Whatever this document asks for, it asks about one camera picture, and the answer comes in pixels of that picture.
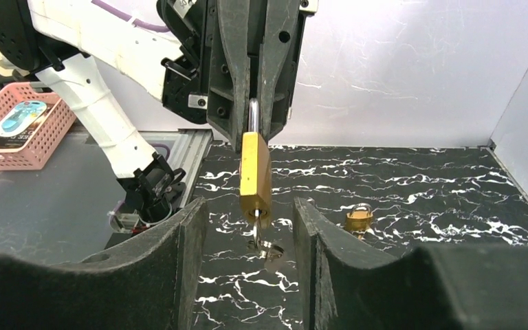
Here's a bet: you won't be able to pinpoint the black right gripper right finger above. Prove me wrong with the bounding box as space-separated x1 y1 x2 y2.
293 198 528 329

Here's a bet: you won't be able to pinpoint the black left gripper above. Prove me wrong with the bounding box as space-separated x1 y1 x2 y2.
156 1 319 153

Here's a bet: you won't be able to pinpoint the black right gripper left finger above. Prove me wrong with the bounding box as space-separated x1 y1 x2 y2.
0 198 209 329

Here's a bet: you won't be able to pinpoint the medium brass padlock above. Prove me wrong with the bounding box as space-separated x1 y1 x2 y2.
239 98 272 230

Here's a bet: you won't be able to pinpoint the keys of medium padlock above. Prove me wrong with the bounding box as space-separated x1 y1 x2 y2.
247 209 285 265

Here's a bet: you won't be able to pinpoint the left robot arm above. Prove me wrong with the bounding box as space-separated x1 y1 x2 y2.
0 1 318 228

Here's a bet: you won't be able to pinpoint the small closed brass padlock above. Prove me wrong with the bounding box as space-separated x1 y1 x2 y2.
344 203 373 240

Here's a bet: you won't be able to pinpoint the pink plastic basket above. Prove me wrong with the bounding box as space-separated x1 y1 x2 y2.
0 82 76 171

